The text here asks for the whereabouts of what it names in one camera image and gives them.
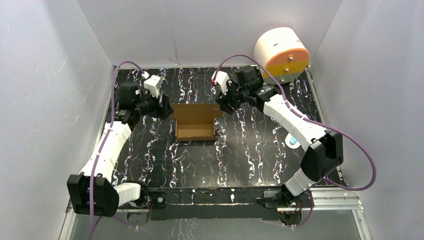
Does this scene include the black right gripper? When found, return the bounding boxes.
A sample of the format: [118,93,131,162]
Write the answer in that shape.
[214,79,248,116]

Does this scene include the brown cardboard box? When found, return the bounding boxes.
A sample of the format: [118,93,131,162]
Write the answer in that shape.
[170,103,224,142]

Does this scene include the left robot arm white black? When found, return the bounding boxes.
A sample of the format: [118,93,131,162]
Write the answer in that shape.
[66,80,174,217]

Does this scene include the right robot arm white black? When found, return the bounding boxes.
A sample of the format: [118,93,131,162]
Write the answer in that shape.
[211,66,343,208]

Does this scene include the small blue white packet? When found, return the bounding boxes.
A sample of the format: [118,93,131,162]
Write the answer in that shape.
[284,133,301,149]

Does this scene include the white cylinder orange yellow face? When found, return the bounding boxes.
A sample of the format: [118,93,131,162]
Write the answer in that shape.
[253,27,310,84]

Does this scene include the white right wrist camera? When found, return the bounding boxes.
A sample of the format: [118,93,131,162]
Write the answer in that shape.
[211,70,230,95]

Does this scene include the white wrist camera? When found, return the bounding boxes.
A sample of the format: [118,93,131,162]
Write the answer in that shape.
[211,70,230,95]
[143,75,163,99]

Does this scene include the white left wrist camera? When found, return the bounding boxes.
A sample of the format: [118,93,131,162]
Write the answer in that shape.
[143,75,163,99]

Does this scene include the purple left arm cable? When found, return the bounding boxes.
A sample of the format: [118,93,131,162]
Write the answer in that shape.
[87,60,148,240]

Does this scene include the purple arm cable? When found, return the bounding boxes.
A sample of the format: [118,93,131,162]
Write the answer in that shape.
[211,54,378,229]
[87,60,148,240]

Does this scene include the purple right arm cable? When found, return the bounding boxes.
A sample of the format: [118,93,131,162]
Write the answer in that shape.
[211,54,378,229]

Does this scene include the aluminium front rail frame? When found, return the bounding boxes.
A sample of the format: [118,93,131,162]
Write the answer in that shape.
[59,187,372,240]

